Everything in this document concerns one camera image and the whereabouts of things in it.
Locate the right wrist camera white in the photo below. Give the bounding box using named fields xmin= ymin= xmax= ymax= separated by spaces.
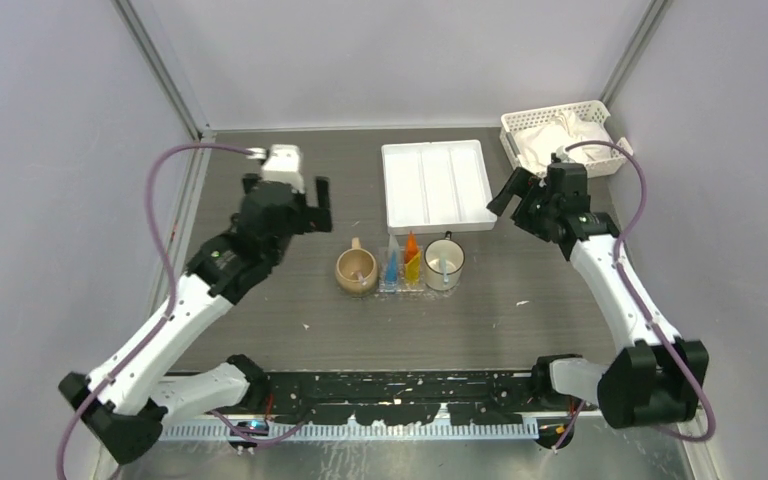
xmin=550 ymin=147 xmax=573 ymax=164

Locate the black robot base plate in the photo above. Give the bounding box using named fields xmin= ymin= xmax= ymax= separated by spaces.
xmin=219 ymin=370 xmax=579 ymax=426

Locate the white plastic bin tray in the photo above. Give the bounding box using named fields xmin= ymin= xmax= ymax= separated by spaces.
xmin=380 ymin=139 xmax=497 ymax=236

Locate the aluminium frame rail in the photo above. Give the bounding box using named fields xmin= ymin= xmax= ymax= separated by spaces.
xmin=100 ymin=369 xmax=705 ymax=420

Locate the pink toothbrush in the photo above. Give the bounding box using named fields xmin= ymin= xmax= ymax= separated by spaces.
xmin=354 ymin=270 xmax=369 ymax=288

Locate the tan ceramic mug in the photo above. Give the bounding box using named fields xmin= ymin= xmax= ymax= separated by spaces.
xmin=335 ymin=237 xmax=379 ymax=297

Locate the blue toothpaste tube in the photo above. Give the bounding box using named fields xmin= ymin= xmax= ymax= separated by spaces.
xmin=383 ymin=251 xmax=402 ymax=292

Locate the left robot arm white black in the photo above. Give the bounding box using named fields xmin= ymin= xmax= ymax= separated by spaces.
xmin=58 ymin=174 xmax=333 ymax=465

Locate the white toothpaste tube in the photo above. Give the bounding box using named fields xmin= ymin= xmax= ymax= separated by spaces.
xmin=387 ymin=234 xmax=402 ymax=265

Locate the orange toothpaste tube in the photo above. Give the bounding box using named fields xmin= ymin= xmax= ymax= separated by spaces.
xmin=403 ymin=231 xmax=420 ymax=265

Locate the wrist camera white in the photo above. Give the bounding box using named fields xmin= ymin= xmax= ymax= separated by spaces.
xmin=550 ymin=147 xmax=573 ymax=164
xmin=247 ymin=144 xmax=306 ymax=193

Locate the clear oval glass tray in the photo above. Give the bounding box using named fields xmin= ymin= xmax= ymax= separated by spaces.
xmin=340 ymin=286 xmax=456 ymax=300

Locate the yellow toothpaste tube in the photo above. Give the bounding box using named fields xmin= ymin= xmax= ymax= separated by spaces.
xmin=404 ymin=251 xmax=422 ymax=285

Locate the white cloth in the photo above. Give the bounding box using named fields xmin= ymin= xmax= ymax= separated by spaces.
xmin=514 ymin=112 xmax=611 ymax=173

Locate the white ribbed mug black rim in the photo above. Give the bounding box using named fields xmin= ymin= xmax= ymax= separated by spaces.
xmin=424 ymin=231 xmax=465 ymax=292

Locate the white perforated basket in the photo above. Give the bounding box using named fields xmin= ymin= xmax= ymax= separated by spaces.
xmin=499 ymin=100 xmax=633 ymax=178

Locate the clear rectangular holder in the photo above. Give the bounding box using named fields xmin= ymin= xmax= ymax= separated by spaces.
xmin=377 ymin=247 xmax=427 ymax=295

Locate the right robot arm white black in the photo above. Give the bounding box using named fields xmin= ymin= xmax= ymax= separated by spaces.
xmin=487 ymin=163 xmax=710 ymax=429

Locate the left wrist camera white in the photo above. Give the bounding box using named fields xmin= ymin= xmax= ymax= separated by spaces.
xmin=247 ymin=144 xmax=306 ymax=193

